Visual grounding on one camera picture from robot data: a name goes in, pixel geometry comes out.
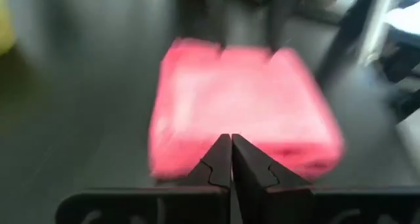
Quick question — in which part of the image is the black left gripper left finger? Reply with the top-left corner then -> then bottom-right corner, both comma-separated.
54,133 -> 233,224

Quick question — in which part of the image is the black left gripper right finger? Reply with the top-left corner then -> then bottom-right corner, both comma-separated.
232,133 -> 420,224

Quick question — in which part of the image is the pink microfiber towel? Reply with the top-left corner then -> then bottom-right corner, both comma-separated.
147,37 -> 345,182

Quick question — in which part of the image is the yellow-green plastic bin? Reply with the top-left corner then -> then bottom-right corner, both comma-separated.
0,0 -> 16,56

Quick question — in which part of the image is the black mechanical rig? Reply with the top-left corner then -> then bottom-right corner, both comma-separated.
377,39 -> 420,123

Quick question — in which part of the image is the black overhead camera frame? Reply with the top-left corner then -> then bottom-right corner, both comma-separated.
314,0 -> 383,85

